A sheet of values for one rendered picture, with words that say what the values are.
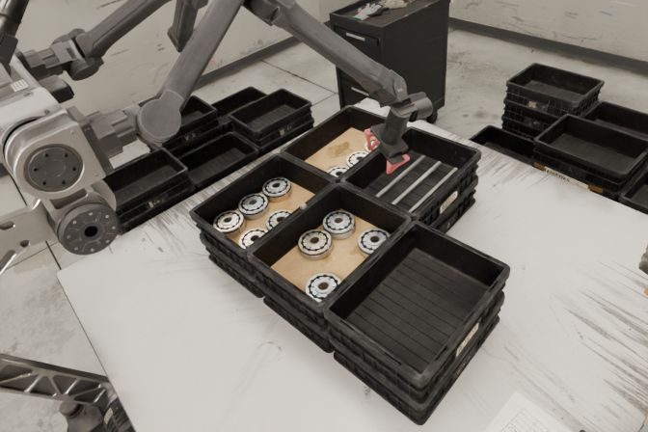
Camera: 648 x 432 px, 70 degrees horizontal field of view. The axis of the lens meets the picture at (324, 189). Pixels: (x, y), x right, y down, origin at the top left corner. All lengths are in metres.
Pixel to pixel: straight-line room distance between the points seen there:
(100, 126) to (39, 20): 3.15
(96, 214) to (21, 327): 1.74
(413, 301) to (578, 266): 0.57
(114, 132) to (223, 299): 0.79
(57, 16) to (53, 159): 3.19
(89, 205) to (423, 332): 0.89
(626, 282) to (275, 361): 1.05
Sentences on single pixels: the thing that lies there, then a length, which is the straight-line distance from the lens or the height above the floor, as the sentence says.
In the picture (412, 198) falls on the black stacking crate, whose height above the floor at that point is 0.83.
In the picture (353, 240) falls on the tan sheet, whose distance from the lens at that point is 1.45.
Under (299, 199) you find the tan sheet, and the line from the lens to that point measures 1.63.
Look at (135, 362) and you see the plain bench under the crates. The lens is 1.55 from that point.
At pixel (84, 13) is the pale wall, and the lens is 4.12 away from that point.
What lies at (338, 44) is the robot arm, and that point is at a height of 1.43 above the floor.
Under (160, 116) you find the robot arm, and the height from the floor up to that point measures 1.46.
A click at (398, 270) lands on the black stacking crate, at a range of 1.37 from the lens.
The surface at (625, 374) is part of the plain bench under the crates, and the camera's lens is 1.45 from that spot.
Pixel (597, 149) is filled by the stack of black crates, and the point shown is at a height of 0.49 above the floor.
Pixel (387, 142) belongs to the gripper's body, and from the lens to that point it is 1.27.
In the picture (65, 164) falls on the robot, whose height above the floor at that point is 1.45.
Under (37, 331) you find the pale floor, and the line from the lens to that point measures 2.88.
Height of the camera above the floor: 1.88
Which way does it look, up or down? 39 degrees down
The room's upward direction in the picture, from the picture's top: 9 degrees counter-clockwise
